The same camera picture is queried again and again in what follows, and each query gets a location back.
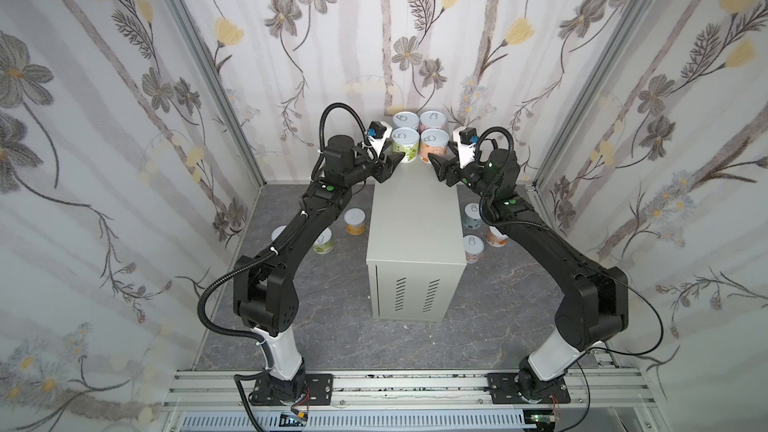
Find green white labelled can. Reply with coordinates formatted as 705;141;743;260
391;127;420;163

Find brown labelled can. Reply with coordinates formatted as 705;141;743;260
419;129;449;163

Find blue labelled can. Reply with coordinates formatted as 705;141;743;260
392;111;420;130

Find pink labelled can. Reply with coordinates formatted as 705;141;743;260
419;110;447;132

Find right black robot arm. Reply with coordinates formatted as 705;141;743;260
427;126;635;405

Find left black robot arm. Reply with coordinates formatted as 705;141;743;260
196;102;404;408

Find grey metal cabinet counter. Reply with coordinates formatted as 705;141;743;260
366;153;466;322

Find teal labelled can right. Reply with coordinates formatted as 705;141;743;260
462;202;482;230

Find orange yellow labelled can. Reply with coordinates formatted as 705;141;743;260
344;208;366;236

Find pink white can right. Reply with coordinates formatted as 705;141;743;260
463;235;485;264

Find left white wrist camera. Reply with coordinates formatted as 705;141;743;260
367;121;392;160

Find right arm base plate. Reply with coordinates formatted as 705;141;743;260
486;370;571;405

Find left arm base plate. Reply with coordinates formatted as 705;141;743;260
247;373;334;407

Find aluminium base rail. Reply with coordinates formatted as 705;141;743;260
161;365;656;412

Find white slotted cable duct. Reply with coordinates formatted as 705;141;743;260
179;410;538;432

